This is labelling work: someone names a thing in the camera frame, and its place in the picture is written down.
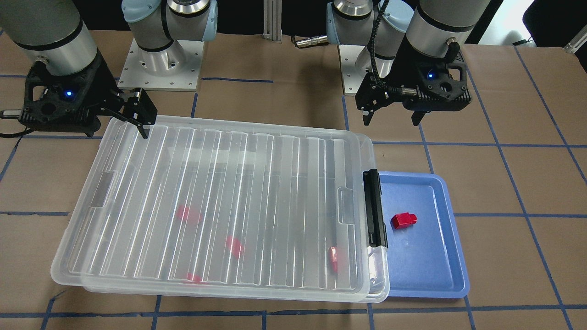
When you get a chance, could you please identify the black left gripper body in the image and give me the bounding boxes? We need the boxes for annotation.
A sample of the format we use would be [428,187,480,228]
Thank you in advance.
[355,37,471,112]

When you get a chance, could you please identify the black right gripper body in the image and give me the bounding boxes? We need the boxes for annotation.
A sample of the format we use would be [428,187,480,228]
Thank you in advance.
[17,52,122,133]

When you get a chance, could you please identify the clear plastic box lid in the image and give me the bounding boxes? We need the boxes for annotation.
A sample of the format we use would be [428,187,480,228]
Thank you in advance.
[50,115,376,303]

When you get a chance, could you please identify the red block from tray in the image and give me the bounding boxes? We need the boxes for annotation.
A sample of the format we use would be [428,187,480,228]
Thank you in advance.
[390,212,417,230]

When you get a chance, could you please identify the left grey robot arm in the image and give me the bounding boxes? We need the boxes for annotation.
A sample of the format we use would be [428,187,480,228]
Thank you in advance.
[327,0,489,126]

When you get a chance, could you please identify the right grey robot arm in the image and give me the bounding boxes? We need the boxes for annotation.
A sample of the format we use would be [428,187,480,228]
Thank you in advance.
[1,0,218,138]

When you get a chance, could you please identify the clear plastic storage box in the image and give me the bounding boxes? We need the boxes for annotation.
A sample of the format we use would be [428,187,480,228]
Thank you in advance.
[82,130,389,303]

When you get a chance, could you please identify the red block upper middle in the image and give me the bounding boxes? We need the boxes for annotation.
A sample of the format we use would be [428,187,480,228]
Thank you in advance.
[175,205,203,224]

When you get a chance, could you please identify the red block near latch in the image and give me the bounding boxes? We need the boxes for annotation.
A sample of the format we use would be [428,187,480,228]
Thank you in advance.
[328,246,339,274]

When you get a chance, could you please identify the blue plastic tray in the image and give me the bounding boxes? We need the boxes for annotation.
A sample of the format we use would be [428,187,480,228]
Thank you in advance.
[380,171,470,299]

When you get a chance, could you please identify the red block centre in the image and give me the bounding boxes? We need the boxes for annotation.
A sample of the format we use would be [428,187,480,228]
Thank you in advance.
[226,236,244,259]

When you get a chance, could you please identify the red block front edge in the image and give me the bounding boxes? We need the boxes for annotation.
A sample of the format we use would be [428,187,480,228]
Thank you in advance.
[185,272,204,285]

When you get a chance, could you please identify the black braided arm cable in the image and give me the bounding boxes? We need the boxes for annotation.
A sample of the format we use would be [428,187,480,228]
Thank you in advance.
[370,0,409,98]

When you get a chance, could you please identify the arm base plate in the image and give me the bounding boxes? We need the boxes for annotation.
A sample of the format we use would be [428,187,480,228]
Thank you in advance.
[338,41,401,96]
[118,40,205,92]

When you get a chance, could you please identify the silver cable connector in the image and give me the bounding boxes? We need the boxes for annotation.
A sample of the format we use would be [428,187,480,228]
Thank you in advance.
[291,35,329,49]

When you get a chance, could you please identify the aluminium frame post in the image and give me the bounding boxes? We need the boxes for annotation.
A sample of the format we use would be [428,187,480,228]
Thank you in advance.
[262,0,282,43]

